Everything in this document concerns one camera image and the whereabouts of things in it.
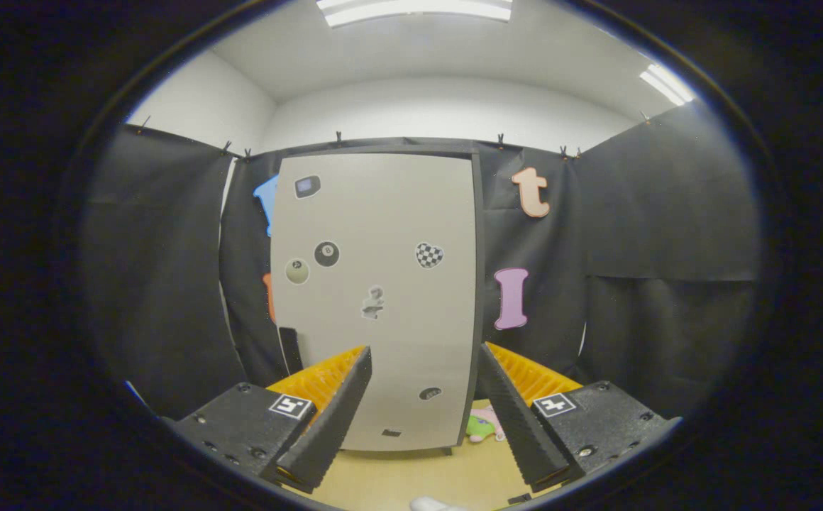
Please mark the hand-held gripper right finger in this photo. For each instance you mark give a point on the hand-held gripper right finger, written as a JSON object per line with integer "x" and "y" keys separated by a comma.
{"x": 514, "y": 426}

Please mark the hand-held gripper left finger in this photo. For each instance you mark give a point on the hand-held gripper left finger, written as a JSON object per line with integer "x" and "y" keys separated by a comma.
{"x": 333, "y": 426}

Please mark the dark grey shoe cabinet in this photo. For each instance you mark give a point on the dark grey shoe cabinet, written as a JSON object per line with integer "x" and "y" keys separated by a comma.
{"x": 479, "y": 284}

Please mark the grey shoe cabinet door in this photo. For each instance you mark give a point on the grey shoe cabinet door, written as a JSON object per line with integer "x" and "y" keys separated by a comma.
{"x": 383, "y": 213}

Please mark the pink and green plush toy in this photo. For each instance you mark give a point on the pink and green plush toy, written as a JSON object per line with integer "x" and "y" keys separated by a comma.
{"x": 481, "y": 428}

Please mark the small black clamp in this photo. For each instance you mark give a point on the small black clamp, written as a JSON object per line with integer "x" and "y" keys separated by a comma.
{"x": 519, "y": 499}

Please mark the white object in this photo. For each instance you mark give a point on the white object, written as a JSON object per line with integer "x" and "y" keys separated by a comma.
{"x": 436, "y": 504}

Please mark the black backdrop cloth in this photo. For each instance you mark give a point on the black backdrop cloth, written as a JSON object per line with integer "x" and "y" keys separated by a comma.
{"x": 667, "y": 213}

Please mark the short ceiling light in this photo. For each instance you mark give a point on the short ceiling light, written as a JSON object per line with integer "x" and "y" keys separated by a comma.
{"x": 668, "y": 85}

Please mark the long ceiling light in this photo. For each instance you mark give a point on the long ceiling light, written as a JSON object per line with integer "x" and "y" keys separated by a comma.
{"x": 411, "y": 8}

